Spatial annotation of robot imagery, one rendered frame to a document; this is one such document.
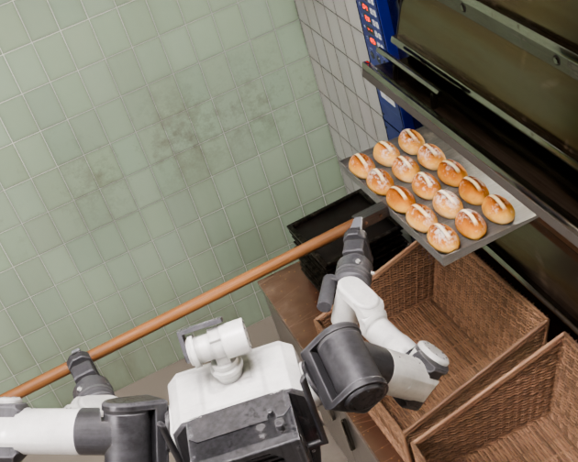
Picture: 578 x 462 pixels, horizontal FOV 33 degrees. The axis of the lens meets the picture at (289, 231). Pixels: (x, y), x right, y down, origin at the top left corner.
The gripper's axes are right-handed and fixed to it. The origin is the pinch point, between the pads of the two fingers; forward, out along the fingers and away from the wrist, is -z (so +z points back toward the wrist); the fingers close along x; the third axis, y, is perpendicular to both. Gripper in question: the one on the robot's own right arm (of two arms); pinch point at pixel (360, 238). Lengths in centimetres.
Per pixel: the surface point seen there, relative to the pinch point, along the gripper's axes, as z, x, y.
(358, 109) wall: -97, 21, -17
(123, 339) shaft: 32, -1, -54
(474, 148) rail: 2.1, -24.0, 31.7
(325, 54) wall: -114, 7, -28
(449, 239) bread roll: 7.0, -2.8, 22.8
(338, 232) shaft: -1.8, -1.2, -5.8
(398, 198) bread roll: -10.6, -3.3, 9.3
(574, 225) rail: 32, -24, 52
